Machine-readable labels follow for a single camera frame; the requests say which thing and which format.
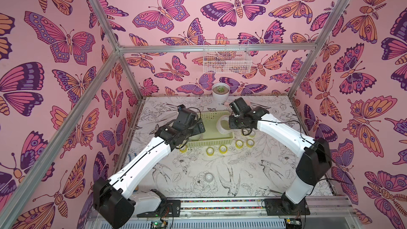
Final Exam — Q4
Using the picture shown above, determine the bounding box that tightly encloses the large transparent tape roll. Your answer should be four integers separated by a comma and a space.
189, 134, 203, 142
216, 115, 233, 135

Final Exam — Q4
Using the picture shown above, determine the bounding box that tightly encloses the pale green storage basket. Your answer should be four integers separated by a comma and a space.
187, 111, 234, 147

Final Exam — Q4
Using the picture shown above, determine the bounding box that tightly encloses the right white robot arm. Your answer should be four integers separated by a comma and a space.
229, 98, 332, 206

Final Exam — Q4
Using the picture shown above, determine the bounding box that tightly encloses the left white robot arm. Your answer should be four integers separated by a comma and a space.
93, 105, 205, 229

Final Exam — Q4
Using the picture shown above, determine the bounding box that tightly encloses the small clear tape roll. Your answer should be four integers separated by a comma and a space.
205, 172, 214, 182

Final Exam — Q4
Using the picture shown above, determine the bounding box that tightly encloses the white potted succulent plant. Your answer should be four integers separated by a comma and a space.
212, 82, 230, 105

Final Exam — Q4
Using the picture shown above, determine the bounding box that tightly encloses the white wire wall basket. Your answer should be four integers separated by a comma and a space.
202, 39, 252, 75

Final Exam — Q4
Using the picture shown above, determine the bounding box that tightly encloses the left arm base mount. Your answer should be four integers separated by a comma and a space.
137, 199, 181, 218

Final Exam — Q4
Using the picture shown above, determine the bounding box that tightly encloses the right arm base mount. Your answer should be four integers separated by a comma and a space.
263, 198, 311, 216

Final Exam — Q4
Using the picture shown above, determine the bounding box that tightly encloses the aluminium front rail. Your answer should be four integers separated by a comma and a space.
123, 196, 363, 229

